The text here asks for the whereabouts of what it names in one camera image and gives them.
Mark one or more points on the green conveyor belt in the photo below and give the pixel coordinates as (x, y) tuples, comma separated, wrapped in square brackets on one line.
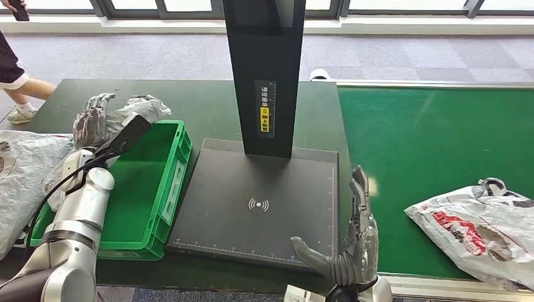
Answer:
[(417, 137)]

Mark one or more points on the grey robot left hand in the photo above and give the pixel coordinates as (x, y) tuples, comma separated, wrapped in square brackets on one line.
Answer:
[(89, 127)]

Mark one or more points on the long slim grey parcel bag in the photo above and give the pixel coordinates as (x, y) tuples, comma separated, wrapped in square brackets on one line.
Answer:
[(142, 108)]

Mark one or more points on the black phone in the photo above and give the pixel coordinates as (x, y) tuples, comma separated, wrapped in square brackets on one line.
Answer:
[(20, 14)]

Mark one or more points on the wide grey red-printed parcel bag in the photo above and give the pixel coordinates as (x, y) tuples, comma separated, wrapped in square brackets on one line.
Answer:
[(471, 225)]

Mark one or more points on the person's hand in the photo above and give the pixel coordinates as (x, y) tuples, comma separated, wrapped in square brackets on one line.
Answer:
[(8, 3)]

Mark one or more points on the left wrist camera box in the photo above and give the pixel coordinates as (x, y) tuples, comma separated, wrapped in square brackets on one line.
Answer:
[(127, 133)]

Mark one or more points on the black inbound scanner machine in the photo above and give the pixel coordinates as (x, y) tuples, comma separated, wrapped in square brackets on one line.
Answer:
[(258, 183)]

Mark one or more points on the green plastic crate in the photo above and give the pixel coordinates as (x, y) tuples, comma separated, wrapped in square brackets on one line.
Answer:
[(133, 200)]

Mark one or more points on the dark window frame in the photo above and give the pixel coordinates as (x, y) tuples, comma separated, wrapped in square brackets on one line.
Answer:
[(187, 10)]

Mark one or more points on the large grey parcel bag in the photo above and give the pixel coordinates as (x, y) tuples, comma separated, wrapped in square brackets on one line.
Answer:
[(21, 179)]

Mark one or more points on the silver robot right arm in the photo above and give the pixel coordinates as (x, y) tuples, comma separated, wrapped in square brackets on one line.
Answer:
[(375, 291)]

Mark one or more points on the white window sill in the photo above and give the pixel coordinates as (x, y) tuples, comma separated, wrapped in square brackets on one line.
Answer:
[(125, 26)]

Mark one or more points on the aluminium conveyor frame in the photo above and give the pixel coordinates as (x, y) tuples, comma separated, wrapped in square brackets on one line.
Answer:
[(425, 287)]

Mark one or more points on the person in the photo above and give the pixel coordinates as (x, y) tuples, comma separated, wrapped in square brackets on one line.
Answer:
[(29, 89)]

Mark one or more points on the dark green table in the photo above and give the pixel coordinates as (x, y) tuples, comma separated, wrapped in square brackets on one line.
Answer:
[(200, 104)]

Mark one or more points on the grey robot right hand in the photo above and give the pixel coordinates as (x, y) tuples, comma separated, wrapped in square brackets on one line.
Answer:
[(363, 254)]

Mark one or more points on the yellow black scanner label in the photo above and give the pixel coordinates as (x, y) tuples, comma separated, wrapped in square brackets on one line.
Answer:
[(265, 116)]

